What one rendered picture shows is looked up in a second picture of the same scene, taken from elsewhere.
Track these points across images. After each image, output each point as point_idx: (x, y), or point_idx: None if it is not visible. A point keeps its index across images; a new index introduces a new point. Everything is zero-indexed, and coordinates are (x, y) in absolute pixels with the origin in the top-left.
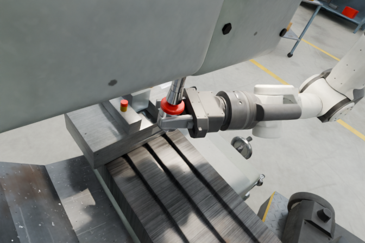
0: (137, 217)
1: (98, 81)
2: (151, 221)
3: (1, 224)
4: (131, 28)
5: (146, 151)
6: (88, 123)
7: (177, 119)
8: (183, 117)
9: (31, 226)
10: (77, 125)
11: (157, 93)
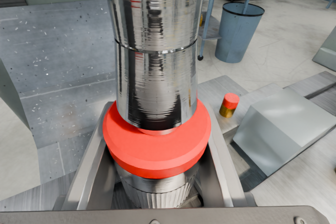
0: (75, 171)
1: None
2: (58, 190)
3: (104, 60)
4: None
5: (190, 206)
6: (205, 94)
7: (90, 139)
8: (86, 162)
9: (109, 84)
10: (200, 84)
11: (330, 198)
